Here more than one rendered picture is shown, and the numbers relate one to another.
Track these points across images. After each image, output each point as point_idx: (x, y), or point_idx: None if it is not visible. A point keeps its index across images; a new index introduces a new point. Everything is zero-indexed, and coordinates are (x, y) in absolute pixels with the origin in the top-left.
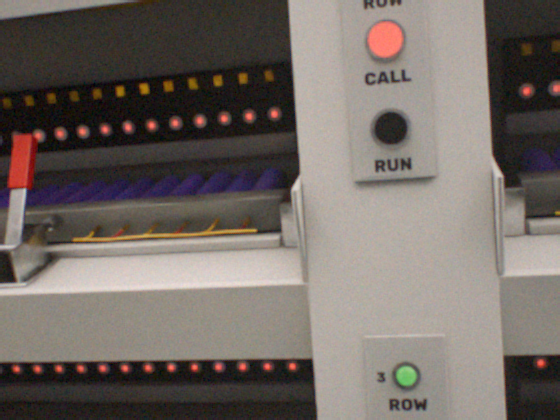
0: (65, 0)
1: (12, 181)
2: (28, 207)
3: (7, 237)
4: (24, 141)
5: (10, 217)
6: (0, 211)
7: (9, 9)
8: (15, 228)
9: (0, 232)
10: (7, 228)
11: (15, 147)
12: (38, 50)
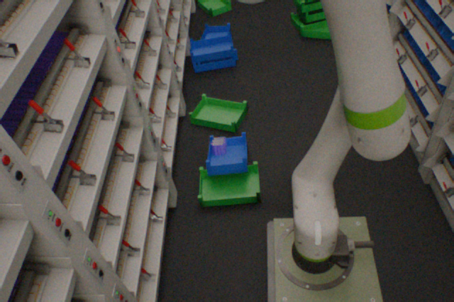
0: (98, 67)
1: (101, 105)
2: (86, 115)
3: (108, 113)
4: (96, 98)
5: (105, 110)
6: (86, 120)
7: (96, 74)
8: (107, 110)
9: (89, 122)
10: (106, 111)
11: (96, 100)
12: None
